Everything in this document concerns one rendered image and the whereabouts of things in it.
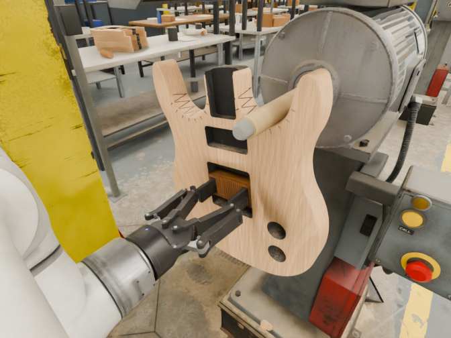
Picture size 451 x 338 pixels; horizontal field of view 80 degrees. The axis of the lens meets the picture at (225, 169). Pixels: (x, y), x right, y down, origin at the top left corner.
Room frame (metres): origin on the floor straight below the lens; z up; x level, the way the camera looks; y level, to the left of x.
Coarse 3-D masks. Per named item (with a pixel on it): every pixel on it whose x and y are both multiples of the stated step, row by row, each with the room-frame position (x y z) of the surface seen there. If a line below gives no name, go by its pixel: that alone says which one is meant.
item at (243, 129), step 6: (246, 120) 0.33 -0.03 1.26; (234, 126) 0.32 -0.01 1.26; (240, 126) 0.31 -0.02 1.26; (246, 126) 0.31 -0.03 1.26; (252, 126) 0.32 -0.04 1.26; (234, 132) 0.31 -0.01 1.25; (240, 132) 0.31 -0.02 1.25; (246, 132) 0.31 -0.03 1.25; (252, 132) 0.32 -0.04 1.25; (240, 138) 0.31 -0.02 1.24; (246, 138) 0.31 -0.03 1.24
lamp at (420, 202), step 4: (416, 196) 0.35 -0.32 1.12; (420, 196) 0.34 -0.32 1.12; (424, 196) 0.34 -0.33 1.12; (412, 200) 0.35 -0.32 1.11; (416, 200) 0.34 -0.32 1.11; (420, 200) 0.34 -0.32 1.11; (424, 200) 0.34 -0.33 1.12; (428, 200) 0.34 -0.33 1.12; (412, 204) 0.35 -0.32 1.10; (416, 204) 0.34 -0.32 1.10; (420, 204) 0.34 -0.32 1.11; (424, 204) 0.33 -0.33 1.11; (428, 204) 0.33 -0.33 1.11; (416, 208) 0.34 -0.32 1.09; (420, 208) 0.34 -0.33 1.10; (424, 208) 0.33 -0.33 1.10; (428, 208) 0.33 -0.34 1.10
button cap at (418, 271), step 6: (408, 264) 0.31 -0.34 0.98; (414, 264) 0.30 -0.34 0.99; (420, 264) 0.30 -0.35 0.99; (408, 270) 0.30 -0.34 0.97; (414, 270) 0.30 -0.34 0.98; (420, 270) 0.29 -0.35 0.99; (426, 270) 0.29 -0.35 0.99; (414, 276) 0.29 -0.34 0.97; (420, 276) 0.29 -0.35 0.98; (426, 276) 0.29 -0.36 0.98
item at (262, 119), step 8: (296, 88) 0.45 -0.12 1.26; (288, 96) 0.41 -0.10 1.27; (272, 104) 0.37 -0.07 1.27; (280, 104) 0.38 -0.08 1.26; (288, 104) 0.39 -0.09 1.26; (256, 112) 0.34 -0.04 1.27; (264, 112) 0.35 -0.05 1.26; (272, 112) 0.36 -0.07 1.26; (280, 112) 0.37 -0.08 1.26; (288, 112) 0.38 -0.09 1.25; (240, 120) 0.33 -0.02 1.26; (248, 120) 0.32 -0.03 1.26; (256, 120) 0.33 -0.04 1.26; (264, 120) 0.34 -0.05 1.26; (272, 120) 0.35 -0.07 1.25; (280, 120) 0.37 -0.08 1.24; (256, 128) 0.32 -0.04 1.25; (264, 128) 0.33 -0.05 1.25
